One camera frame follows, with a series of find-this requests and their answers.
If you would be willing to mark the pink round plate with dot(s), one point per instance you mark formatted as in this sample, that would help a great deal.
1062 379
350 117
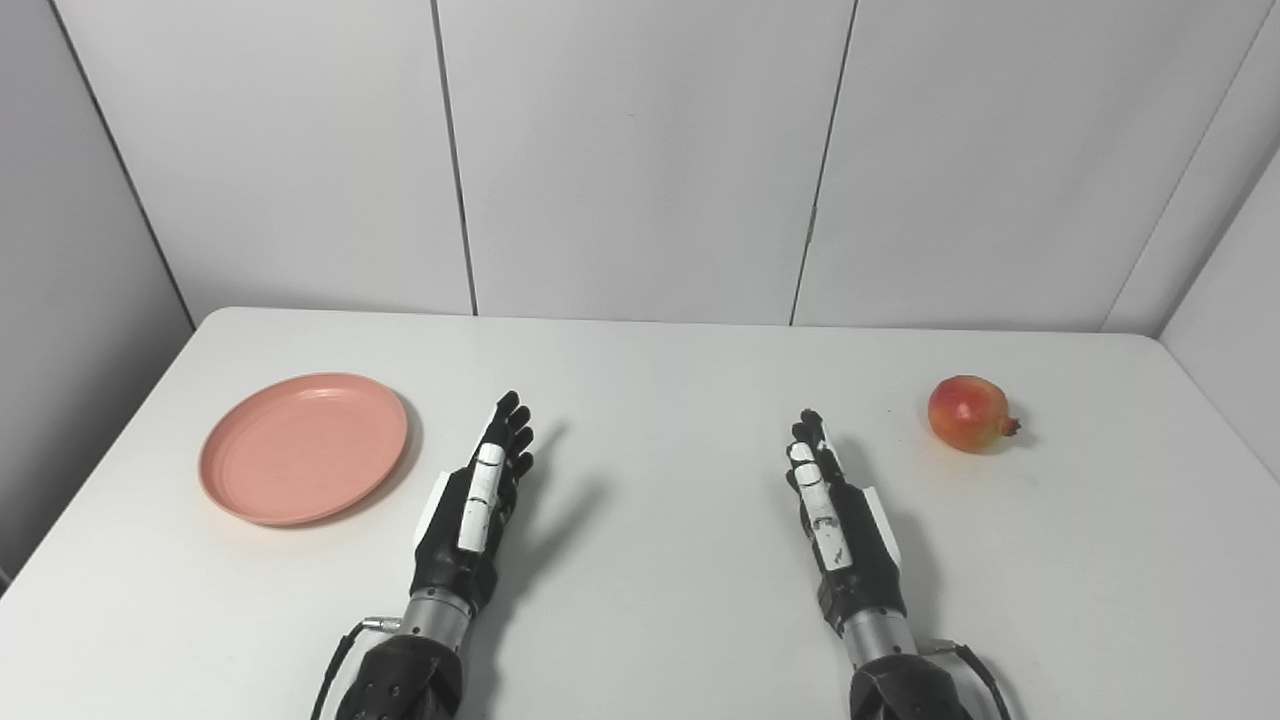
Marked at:
300 450

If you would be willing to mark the red yellow pomegranate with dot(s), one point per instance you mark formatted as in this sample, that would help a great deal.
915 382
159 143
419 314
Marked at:
965 412

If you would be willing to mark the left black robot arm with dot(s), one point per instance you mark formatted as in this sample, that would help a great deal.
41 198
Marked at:
410 675

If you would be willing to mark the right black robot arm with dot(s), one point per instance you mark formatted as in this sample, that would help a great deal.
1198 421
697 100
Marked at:
905 690

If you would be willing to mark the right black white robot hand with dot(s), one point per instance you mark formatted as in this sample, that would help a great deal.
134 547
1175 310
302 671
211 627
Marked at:
858 560

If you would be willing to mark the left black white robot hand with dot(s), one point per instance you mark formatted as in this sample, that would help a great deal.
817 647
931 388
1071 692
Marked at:
455 545

